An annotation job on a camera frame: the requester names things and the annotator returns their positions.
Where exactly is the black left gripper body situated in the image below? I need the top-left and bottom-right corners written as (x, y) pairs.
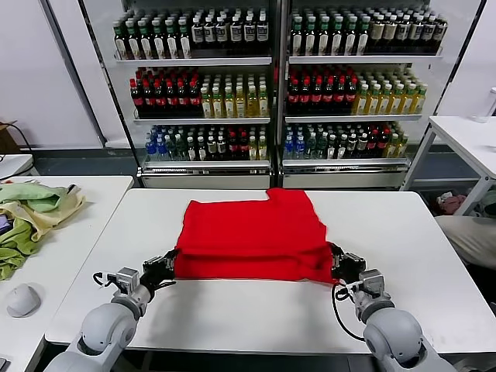
top-left (139, 263), bottom-right (177, 291)

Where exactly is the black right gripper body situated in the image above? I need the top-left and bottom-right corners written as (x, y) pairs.
top-left (339, 253), bottom-right (367, 284)

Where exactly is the red knit garment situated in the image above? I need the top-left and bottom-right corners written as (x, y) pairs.
top-left (172, 188), bottom-right (338, 286)

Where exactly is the pink and white clothes pile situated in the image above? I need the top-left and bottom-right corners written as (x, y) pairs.
top-left (436, 191), bottom-right (470, 215)

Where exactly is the cream yellow cloth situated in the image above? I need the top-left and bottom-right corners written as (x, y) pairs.
top-left (0, 191), bottom-right (86, 243)

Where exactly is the beige trousers leg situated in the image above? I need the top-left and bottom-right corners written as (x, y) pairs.
top-left (433, 215), bottom-right (496, 269)

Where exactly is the light green cloth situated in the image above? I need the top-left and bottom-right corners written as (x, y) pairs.
top-left (0, 181), bottom-right (73, 214)

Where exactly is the white computer mouse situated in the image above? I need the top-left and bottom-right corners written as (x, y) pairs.
top-left (4, 282), bottom-right (43, 319)

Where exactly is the olive green cloth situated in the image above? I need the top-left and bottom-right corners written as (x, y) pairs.
top-left (0, 216), bottom-right (42, 282)

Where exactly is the pale green container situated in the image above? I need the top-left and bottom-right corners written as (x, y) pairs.
top-left (474, 189), bottom-right (496, 218)

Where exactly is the white rounded-corner desk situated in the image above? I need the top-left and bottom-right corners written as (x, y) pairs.
top-left (0, 153), bottom-right (35, 181)

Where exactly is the white table with metal legs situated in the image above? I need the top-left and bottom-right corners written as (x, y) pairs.
top-left (401, 115), bottom-right (496, 216)

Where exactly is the drinks shelf unit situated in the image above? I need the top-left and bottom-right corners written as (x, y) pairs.
top-left (79, 0), bottom-right (282, 190)
top-left (277, 0), bottom-right (487, 191)

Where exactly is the brown cardboard box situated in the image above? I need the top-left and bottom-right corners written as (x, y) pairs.
top-left (0, 118), bottom-right (20, 155)

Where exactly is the green-cap tea bottle white label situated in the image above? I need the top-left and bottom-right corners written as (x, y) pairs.
top-left (139, 21), bottom-right (153, 60)
top-left (113, 21), bottom-right (127, 60)
top-left (291, 17), bottom-right (305, 57)
top-left (303, 17), bottom-right (317, 57)
top-left (152, 21), bottom-right (166, 60)
top-left (165, 21), bottom-right (179, 60)
top-left (356, 17), bottom-right (370, 57)
top-left (316, 17), bottom-right (330, 57)
top-left (343, 17), bottom-right (357, 57)
top-left (329, 17), bottom-right (343, 57)
top-left (177, 21), bottom-right (191, 60)
top-left (126, 21), bottom-right (140, 60)

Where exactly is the white-cap bottle beige label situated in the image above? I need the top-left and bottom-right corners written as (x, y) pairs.
top-left (408, 15), bottom-right (422, 53)
top-left (369, 15), bottom-right (383, 53)
top-left (433, 15), bottom-right (447, 53)
top-left (420, 15), bottom-right (434, 53)
top-left (381, 15), bottom-right (395, 53)
top-left (394, 15), bottom-right (408, 53)

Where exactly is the white-cap bottle dark label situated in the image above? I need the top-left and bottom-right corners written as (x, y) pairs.
top-left (229, 14), bottom-right (243, 51)
top-left (191, 14), bottom-right (205, 51)
top-left (217, 14), bottom-right (231, 51)
top-left (256, 14), bottom-right (270, 51)
top-left (204, 14), bottom-right (218, 51)
top-left (243, 14), bottom-right (257, 51)

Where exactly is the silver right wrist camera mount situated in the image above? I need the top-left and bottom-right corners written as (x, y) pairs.
top-left (354, 269), bottom-right (392, 301)

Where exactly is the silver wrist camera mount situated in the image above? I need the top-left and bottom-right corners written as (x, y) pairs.
top-left (354, 269), bottom-right (392, 301)
top-left (107, 267), bottom-right (140, 298)

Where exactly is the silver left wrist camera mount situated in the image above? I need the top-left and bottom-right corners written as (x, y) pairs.
top-left (107, 267), bottom-right (140, 298)

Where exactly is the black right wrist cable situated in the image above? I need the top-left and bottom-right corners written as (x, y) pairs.
top-left (331, 282), bottom-right (367, 342)

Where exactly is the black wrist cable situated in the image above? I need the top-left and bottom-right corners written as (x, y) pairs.
top-left (91, 270), bottom-right (117, 290)
top-left (331, 282), bottom-right (367, 342)

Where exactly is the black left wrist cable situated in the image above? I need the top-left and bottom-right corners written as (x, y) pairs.
top-left (91, 270), bottom-right (117, 290)

